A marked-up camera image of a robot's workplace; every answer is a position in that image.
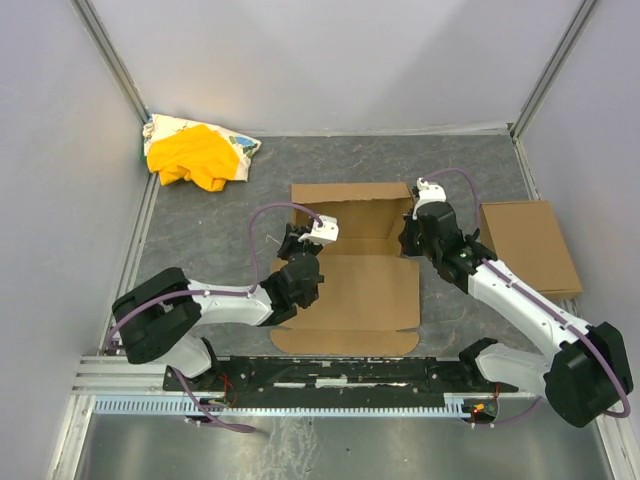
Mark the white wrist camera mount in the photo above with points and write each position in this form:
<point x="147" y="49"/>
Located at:
<point x="323" y="231"/>
<point x="426" y="192"/>

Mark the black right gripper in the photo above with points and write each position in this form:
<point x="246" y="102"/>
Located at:
<point x="411" y="238"/>

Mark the right aluminium frame post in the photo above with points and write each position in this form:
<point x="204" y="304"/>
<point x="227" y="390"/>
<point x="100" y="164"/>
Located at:
<point x="569" y="38"/>

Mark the white patterned cloth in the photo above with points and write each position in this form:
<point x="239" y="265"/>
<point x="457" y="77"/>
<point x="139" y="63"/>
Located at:
<point x="162" y="126"/>

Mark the yellow cloth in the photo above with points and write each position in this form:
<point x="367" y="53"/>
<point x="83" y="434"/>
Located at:
<point x="198" y="155"/>

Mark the flat folded cardboard box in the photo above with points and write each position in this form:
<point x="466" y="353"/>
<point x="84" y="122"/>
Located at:
<point x="527" y="237"/>

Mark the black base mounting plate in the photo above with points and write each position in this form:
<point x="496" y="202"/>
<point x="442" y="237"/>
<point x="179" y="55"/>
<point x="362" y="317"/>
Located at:
<point x="323" y="383"/>

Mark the brown cardboard box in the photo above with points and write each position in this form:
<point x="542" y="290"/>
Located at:
<point x="369" y="301"/>

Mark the aluminium frame post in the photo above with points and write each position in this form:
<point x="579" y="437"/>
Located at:
<point x="99" y="34"/>
<point x="569" y="38"/>

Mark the left aluminium frame post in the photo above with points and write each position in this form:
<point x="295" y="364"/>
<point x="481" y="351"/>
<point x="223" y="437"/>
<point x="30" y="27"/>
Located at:
<point x="99" y="34"/>

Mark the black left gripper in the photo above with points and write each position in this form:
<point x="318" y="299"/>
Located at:
<point x="292" y="242"/>

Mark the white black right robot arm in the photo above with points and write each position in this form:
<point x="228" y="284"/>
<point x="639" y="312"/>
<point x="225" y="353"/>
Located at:
<point x="580" y="369"/>

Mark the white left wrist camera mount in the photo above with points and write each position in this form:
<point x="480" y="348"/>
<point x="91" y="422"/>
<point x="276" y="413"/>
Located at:
<point x="323" y="231"/>

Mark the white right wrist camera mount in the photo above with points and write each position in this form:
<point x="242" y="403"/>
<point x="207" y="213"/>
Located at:
<point x="426" y="192"/>

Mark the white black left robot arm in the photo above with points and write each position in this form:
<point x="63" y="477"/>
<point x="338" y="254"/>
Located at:
<point x="155" y="321"/>

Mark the aluminium front rail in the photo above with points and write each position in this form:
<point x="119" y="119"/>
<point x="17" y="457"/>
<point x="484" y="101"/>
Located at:
<point x="114" y="376"/>

